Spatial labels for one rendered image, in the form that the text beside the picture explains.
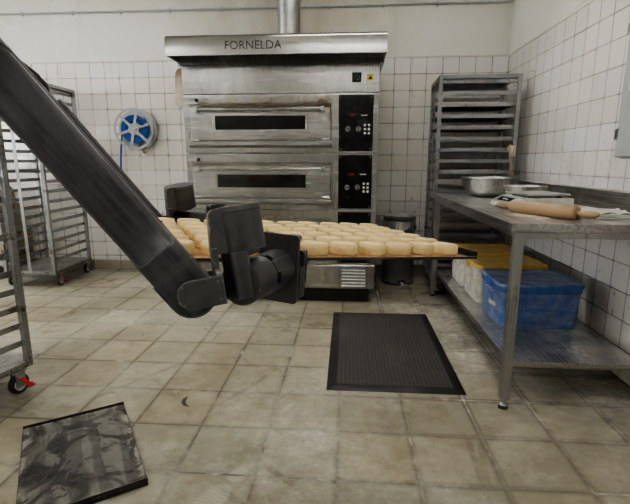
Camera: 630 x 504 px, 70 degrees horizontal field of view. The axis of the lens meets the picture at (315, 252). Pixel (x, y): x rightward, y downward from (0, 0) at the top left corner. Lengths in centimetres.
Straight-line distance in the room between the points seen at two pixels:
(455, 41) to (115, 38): 326
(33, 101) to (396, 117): 414
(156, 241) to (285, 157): 304
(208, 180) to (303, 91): 100
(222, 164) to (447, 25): 248
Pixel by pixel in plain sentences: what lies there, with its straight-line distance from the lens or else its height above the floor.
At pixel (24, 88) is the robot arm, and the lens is 59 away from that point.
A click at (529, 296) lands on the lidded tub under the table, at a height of 42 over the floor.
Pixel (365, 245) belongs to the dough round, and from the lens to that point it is 81.
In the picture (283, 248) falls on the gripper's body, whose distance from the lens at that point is 65.
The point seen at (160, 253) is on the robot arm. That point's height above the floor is 103.
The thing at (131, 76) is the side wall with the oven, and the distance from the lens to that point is 508.
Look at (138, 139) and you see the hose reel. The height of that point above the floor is 135.
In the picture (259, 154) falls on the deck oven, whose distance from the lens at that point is 359.
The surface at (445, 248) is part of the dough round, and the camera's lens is 91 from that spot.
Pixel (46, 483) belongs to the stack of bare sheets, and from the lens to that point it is 202.
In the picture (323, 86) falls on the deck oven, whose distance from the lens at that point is 357.
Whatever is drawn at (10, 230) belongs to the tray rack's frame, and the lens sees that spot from 257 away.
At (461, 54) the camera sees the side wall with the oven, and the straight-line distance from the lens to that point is 475.
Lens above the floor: 114
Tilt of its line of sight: 11 degrees down
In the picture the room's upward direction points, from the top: straight up
